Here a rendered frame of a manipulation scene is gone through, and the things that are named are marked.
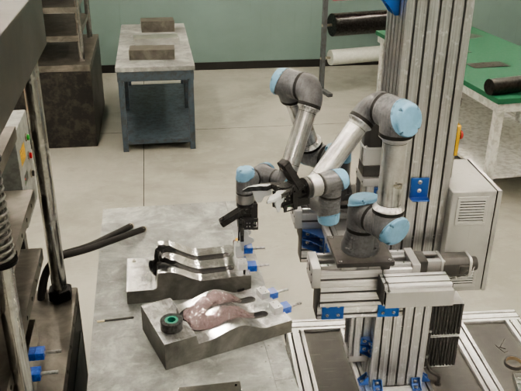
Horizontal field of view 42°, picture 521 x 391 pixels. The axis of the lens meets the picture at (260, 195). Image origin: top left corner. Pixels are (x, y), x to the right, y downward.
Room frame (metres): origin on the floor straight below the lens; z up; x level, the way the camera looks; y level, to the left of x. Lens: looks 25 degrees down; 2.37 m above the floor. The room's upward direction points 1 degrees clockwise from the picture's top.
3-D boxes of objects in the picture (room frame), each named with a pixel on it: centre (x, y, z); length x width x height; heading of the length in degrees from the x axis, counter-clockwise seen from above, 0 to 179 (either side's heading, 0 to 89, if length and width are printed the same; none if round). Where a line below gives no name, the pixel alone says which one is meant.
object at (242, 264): (2.44, 0.02, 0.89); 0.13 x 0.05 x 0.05; 100
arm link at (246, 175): (2.54, 0.06, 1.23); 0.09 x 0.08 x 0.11; 141
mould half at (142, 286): (2.45, 0.30, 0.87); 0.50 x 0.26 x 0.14; 100
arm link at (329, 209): (2.10, -0.23, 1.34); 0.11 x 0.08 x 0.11; 31
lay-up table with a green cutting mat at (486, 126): (6.05, -1.96, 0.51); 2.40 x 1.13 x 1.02; 13
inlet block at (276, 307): (2.19, -0.11, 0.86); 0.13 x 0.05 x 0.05; 117
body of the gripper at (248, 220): (2.54, 0.06, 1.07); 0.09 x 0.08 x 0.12; 100
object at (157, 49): (6.88, 1.09, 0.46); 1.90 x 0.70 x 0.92; 9
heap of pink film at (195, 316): (2.12, 0.16, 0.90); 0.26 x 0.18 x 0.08; 117
